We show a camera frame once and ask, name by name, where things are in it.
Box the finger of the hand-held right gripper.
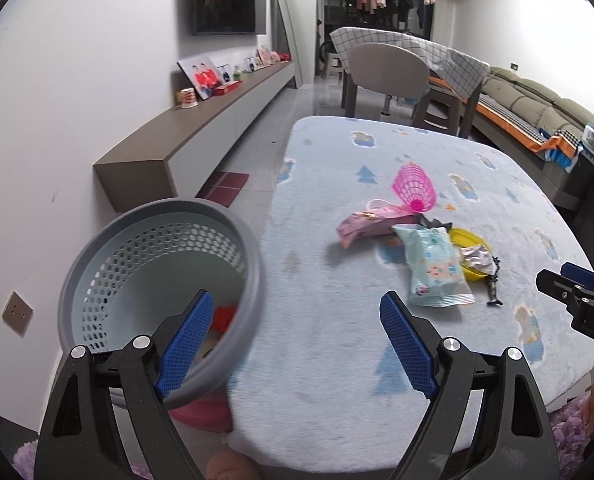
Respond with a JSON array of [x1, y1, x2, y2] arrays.
[[536, 269, 578, 311], [562, 262, 594, 292]]

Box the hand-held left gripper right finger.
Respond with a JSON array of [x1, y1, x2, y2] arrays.
[[379, 290, 560, 480]]

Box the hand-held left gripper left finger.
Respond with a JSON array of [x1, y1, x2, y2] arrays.
[[34, 288, 214, 480]]

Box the black toy figure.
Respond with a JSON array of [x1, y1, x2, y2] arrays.
[[484, 255, 505, 307], [416, 214, 452, 231]]

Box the light blue wipes packet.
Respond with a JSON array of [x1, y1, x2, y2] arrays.
[[392, 224, 476, 307]]

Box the silver foil wrapper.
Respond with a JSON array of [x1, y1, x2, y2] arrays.
[[458, 244, 495, 276]]

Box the grey perforated waste basket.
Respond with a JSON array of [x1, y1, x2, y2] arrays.
[[57, 198, 266, 411]]

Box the yellow plastic ring lid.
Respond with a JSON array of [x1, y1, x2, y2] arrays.
[[447, 227, 495, 281]]

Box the pink snack wrapper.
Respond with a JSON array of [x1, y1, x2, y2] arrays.
[[336, 208, 420, 248]]

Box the pink mesh net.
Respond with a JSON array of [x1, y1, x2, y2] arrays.
[[392, 162, 438, 213]]

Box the red mesh net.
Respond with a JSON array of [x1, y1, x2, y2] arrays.
[[208, 305, 238, 336]]

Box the pink plastic stool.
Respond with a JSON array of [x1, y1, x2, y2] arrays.
[[169, 392, 233, 433]]

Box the light blue printed blanket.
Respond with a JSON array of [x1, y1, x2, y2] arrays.
[[227, 116, 594, 471]]

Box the purple fluffy rug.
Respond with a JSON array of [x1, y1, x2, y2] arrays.
[[14, 392, 594, 480]]

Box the person's knee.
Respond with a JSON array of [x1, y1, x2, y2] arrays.
[[207, 452, 260, 480]]

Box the red floor mat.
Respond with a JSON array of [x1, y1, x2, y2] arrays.
[[194, 170, 250, 207]]

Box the orange checked sofa cover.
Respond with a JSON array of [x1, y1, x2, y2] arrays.
[[474, 95, 582, 173]]

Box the grey-green sofa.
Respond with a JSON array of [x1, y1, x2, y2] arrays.
[[477, 66, 594, 211]]

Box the grey dining stool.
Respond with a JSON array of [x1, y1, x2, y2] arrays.
[[412, 85, 465, 136]]

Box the checked tablecloth dining table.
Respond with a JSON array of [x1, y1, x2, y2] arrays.
[[329, 26, 492, 138]]

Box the beige round-back chair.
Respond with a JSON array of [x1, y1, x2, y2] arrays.
[[342, 42, 430, 121]]

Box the white plastic stool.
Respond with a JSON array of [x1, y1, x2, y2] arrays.
[[322, 52, 345, 81]]

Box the pink ornaments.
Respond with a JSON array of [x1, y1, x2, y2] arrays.
[[256, 46, 290, 67]]

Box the leaning framed mirror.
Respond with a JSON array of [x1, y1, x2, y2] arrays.
[[269, 0, 304, 90]]

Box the brown wall socket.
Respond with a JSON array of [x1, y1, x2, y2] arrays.
[[2, 290, 34, 337]]

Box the long wooden wall cabinet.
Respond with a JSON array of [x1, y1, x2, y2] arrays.
[[93, 60, 298, 213]]

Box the large photo frame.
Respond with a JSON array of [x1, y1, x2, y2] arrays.
[[177, 54, 225, 101]]

